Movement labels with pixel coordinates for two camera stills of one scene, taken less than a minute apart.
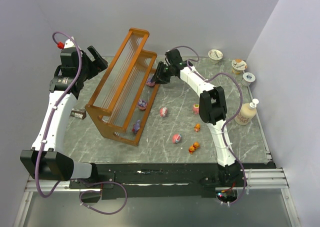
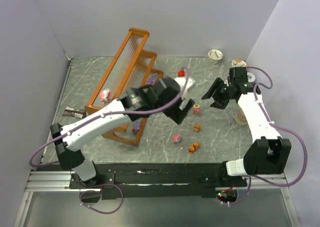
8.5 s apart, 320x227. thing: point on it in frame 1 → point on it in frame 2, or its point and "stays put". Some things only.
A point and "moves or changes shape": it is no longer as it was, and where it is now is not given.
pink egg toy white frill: [163, 111] moves or changes shape
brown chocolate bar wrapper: [80, 113] stays put
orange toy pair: [196, 145] stays put
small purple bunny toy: [136, 126] stays put
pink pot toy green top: [196, 107] stays put
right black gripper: [164, 72] → [220, 94]
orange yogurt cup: [238, 66] stays put
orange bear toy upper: [197, 128] stays put
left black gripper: [92, 64] → [178, 112]
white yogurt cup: [214, 55] stays put
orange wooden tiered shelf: [122, 102] stays put
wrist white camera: [68, 46] → [190, 85]
